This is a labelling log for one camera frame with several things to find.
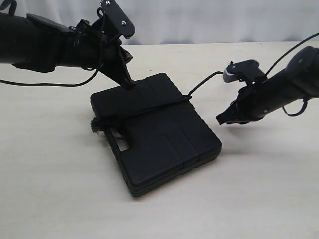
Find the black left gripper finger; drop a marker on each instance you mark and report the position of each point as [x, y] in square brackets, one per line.
[114, 66]

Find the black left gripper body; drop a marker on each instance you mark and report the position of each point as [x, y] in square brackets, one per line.
[98, 46]

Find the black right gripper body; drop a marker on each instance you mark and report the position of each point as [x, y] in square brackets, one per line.
[250, 102]

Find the black plastic carry case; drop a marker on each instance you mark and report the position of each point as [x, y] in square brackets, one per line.
[153, 131]

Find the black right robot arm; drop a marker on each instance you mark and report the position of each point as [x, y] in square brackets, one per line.
[299, 80]

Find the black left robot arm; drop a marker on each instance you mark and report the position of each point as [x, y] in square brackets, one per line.
[39, 44]

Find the white backdrop curtain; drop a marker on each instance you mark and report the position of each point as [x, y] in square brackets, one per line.
[220, 21]

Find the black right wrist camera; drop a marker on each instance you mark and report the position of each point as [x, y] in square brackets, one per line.
[247, 71]

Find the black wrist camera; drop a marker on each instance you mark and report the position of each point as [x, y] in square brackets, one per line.
[247, 71]
[117, 24]

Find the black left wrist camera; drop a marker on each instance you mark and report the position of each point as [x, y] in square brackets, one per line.
[117, 24]

